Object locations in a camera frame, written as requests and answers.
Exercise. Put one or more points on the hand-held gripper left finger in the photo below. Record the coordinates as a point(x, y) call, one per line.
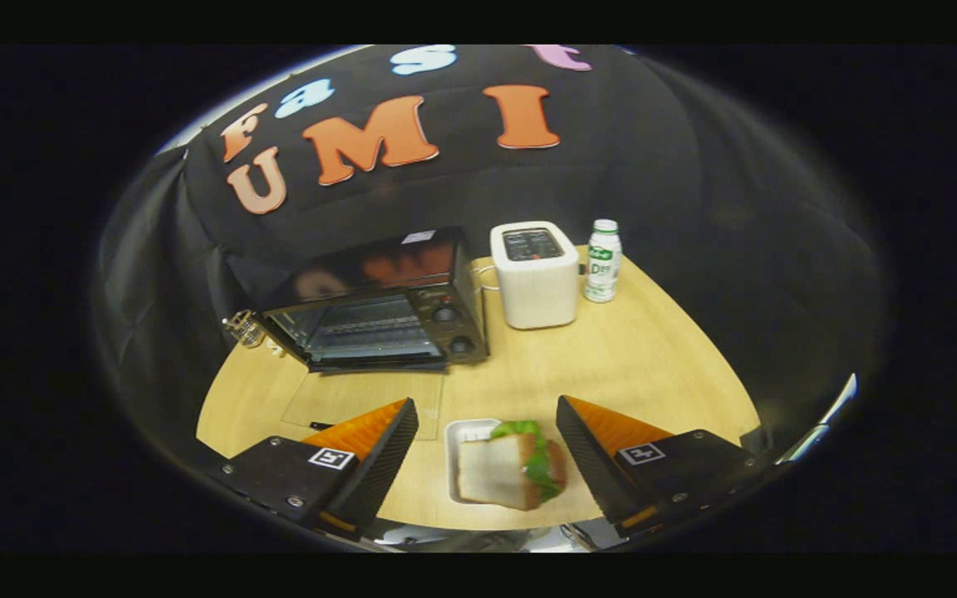
point(379, 469)

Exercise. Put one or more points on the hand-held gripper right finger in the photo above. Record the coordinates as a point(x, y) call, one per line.
point(595, 469)

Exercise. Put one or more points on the sandwich with green lettuce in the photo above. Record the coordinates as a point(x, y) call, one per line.
point(499, 473)

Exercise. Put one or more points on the black toaster oven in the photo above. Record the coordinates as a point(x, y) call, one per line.
point(362, 274)

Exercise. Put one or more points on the white toaster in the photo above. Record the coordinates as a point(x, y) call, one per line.
point(537, 291)

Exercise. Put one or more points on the white rectangular tray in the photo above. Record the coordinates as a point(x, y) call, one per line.
point(462, 436)

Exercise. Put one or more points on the white bottle with green label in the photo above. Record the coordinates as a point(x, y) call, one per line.
point(602, 266)

